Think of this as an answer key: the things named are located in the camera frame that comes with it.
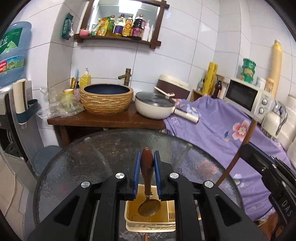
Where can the wooden handled brown spoon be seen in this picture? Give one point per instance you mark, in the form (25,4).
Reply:
(150,206)

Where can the dark soy sauce bottle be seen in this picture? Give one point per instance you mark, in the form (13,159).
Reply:
(138,27)

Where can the brown wooden chopstick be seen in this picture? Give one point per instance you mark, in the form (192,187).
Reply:
(246,140)

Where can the beige rolled mat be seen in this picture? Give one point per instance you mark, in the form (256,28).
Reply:
(276,66)

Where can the yellow soap dispenser bottle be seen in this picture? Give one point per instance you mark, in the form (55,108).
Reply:
(85,79)

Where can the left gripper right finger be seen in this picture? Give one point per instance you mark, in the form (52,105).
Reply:
(161,173)

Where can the yellow rolled mat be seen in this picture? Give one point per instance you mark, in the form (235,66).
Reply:
(210,78)

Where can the ceramic basin bowl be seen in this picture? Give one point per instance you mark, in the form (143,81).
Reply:
(106,99)

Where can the green hanging packet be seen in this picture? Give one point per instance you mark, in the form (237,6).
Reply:
(67,30)

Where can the blue round stool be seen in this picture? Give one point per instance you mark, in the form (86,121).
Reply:
(43,157)

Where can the wooden framed mirror shelf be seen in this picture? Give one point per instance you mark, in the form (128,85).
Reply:
(113,20)

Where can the white electric kettle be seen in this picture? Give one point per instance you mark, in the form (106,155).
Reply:
(274,121)

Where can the blue water jug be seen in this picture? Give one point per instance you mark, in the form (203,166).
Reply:
(14,44)

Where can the bronze faucet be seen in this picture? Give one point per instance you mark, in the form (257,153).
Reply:
(126,77)

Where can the water dispenser machine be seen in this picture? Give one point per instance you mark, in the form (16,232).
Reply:
(20,136)

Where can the white microwave oven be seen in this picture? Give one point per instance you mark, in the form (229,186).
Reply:
(252,100)

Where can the purple floral cloth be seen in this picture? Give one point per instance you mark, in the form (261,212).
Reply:
(220,132)

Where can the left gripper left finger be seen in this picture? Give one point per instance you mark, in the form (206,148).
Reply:
(133,177)

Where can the green stacked cups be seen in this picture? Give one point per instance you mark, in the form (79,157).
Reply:
(248,70)

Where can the cream pan with lid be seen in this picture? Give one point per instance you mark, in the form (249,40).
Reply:
(158,107)

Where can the clear plastic bag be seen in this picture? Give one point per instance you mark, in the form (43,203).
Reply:
(61,103)

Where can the cream plastic utensil holder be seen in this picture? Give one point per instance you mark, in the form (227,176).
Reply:
(163,221)

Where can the dark wooden counter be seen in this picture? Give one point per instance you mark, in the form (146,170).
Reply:
(71,128)

